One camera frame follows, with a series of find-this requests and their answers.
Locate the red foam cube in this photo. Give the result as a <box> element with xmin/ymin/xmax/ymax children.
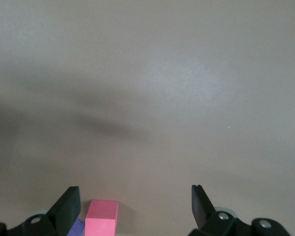
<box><xmin>84</xmin><ymin>199</ymin><xmax>119</xmax><ymax>236</ymax></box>

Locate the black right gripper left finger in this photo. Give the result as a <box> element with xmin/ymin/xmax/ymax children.
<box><xmin>0</xmin><ymin>186</ymin><xmax>82</xmax><ymax>236</ymax></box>

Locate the purple foam cube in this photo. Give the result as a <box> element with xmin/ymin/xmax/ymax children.
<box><xmin>66</xmin><ymin>218</ymin><xmax>86</xmax><ymax>236</ymax></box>

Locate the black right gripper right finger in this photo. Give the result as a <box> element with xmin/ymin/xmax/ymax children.
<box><xmin>188</xmin><ymin>184</ymin><xmax>292</xmax><ymax>236</ymax></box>

